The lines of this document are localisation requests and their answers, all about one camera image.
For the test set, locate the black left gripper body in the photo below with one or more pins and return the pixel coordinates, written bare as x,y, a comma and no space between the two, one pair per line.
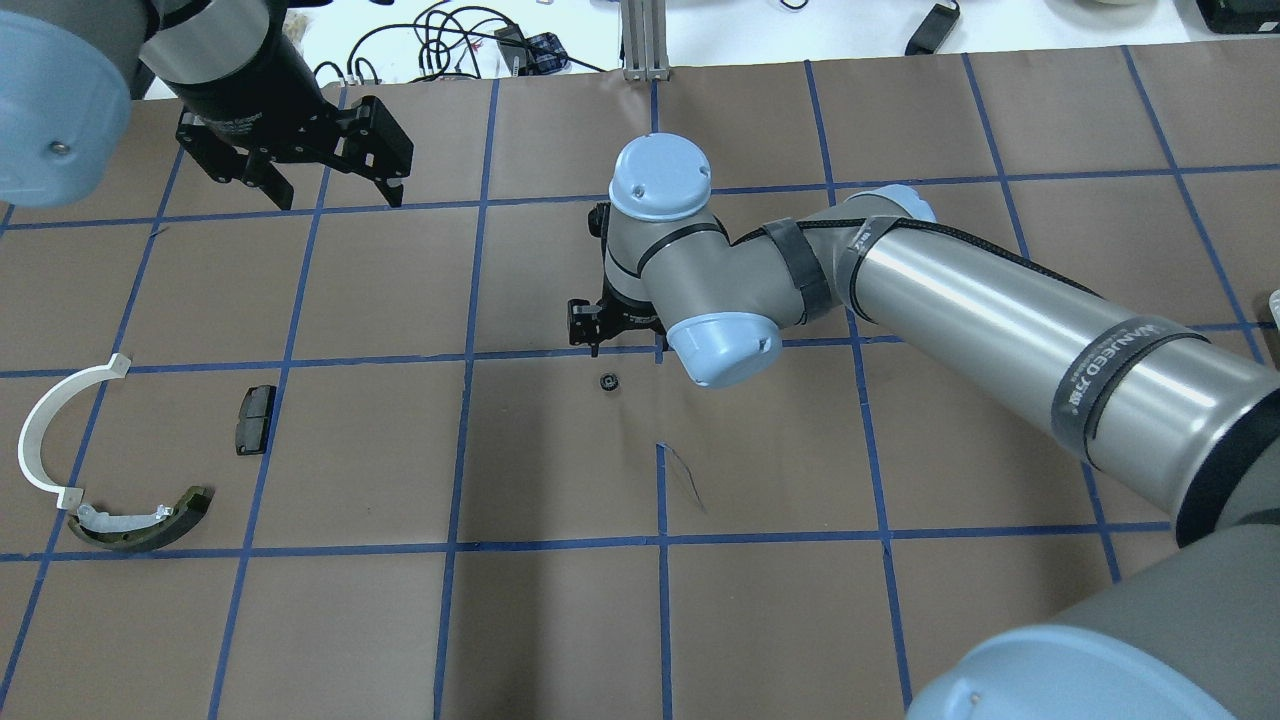
258,88

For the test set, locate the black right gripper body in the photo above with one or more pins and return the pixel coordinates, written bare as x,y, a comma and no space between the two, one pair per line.
584,322

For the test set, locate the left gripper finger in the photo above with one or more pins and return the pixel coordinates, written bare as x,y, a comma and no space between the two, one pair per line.
388,180
261,175

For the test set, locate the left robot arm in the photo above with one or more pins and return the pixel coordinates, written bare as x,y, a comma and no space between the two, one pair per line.
72,70

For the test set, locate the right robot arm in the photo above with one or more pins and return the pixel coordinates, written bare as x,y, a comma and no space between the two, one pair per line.
1184,424

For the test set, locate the black brake pad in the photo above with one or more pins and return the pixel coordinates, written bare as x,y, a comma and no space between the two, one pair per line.
255,417

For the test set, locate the olive brake shoe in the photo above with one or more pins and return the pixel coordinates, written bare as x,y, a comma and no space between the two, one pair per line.
142,532

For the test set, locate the black power adapter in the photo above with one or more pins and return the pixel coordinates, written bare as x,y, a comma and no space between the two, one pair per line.
934,29

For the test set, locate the aluminium frame post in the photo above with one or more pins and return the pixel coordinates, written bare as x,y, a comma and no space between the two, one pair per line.
644,52

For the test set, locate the white curved plastic bracket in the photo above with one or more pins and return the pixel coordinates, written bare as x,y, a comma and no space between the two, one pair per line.
39,432

